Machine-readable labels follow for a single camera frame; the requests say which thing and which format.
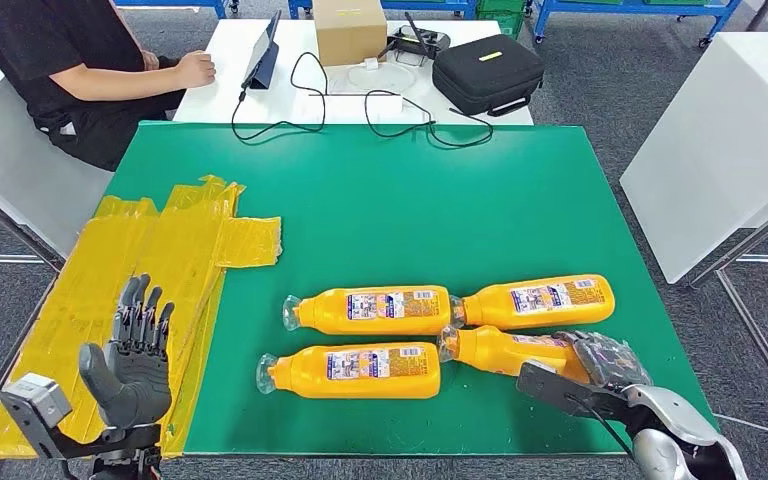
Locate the black cable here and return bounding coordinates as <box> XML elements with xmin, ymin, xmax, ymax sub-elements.
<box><xmin>364</xmin><ymin>89</ymin><xmax>495</xmax><ymax>150</ymax></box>
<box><xmin>230</xmin><ymin>51</ymin><xmax>329</xmax><ymax>144</ymax></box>

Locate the black zip carry case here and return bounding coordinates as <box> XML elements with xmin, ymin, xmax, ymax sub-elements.
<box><xmin>431</xmin><ymin>33</ymin><xmax>546</xmax><ymax>119</ymax></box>

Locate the white floor cable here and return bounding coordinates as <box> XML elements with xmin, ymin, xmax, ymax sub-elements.
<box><xmin>711</xmin><ymin>410</ymin><xmax>768</xmax><ymax>435</ymax></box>

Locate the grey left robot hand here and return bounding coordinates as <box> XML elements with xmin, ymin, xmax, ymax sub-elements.
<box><xmin>77</xmin><ymin>274</ymin><xmax>177</xmax><ymax>431</ymax></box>

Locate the black remote controller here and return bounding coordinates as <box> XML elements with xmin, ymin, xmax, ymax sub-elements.
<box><xmin>378</xmin><ymin>11</ymin><xmax>453</xmax><ymax>68</ymax></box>

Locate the person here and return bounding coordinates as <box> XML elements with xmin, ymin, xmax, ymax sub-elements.
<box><xmin>0</xmin><ymin>0</ymin><xmax>218</xmax><ymax>172</ymax></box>

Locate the white desk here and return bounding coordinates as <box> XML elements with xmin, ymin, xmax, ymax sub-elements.
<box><xmin>171</xmin><ymin>18</ymin><xmax>535</xmax><ymax>127</ymax></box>

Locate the white power adapter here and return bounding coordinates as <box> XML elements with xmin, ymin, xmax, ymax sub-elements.
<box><xmin>373</xmin><ymin>94</ymin><xmax>404</xmax><ymax>119</ymax></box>

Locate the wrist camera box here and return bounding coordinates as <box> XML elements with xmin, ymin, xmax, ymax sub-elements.
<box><xmin>516</xmin><ymin>360</ymin><xmax>630</xmax><ymax>425</ymax></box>
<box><xmin>0</xmin><ymin>372</ymin><xmax>74</xmax><ymax>439</ymax></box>

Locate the blue metal rack frame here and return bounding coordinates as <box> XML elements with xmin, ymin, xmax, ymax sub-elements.
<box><xmin>532</xmin><ymin>0</ymin><xmax>745</xmax><ymax>48</ymax></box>

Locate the brown cardboard box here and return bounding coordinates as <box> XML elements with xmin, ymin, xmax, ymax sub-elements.
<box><xmin>311</xmin><ymin>0</ymin><xmax>389</xmax><ymax>68</ymax></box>

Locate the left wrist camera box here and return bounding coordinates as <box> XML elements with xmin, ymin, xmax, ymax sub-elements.
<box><xmin>0</xmin><ymin>372</ymin><xmax>74</xmax><ymax>439</ymax></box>

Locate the green plastic crate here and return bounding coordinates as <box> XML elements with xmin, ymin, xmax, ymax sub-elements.
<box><xmin>475</xmin><ymin>0</ymin><xmax>531</xmax><ymax>40</ymax></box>

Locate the white table with metal legs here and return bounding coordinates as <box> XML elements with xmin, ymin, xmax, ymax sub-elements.
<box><xmin>619</xmin><ymin>31</ymin><xmax>768</xmax><ymax>425</ymax></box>
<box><xmin>0</xmin><ymin>26</ymin><xmax>115</xmax><ymax>273</ymax></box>

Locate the dark tablet with cover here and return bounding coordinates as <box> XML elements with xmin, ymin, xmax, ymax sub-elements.
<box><xmin>241</xmin><ymin>9</ymin><xmax>284</xmax><ymax>91</ymax></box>

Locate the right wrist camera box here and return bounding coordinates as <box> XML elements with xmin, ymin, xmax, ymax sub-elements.
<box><xmin>516</xmin><ymin>360</ymin><xmax>630</xmax><ymax>425</ymax></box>

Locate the orange bottle with clear cap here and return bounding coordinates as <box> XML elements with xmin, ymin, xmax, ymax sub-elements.
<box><xmin>282</xmin><ymin>285</ymin><xmax>466</xmax><ymax>337</ymax></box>
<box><xmin>451</xmin><ymin>274</ymin><xmax>617</xmax><ymax>331</ymax></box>
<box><xmin>256</xmin><ymin>341</ymin><xmax>443</xmax><ymax>401</ymax></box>
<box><xmin>436</xmin><ymin>324</ymin><xmax>594</xmax><ymax>386</ymax></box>

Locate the person's right hand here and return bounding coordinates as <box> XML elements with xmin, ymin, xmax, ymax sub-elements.
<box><xmin>173</xmin><ymin>50</ymin><xmax>218</xmax><ymax>89</ymax></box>

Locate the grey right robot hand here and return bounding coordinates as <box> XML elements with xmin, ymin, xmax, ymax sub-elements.
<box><xmin>552</xmin><ymin>329</ymin><xmax>654</xmax><ymax>392</ymax></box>

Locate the green table mat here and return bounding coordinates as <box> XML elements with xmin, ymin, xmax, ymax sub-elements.
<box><xmin>102</xmin><ymin>121</ymin><xmax>717</xmax><ymax>458</ymax></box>

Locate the clear round plate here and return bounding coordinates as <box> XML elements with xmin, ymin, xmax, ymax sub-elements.
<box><xmin>346</xmin><ymin>61</ymin><xmax>417</xmax><ymax>94</ymax></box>

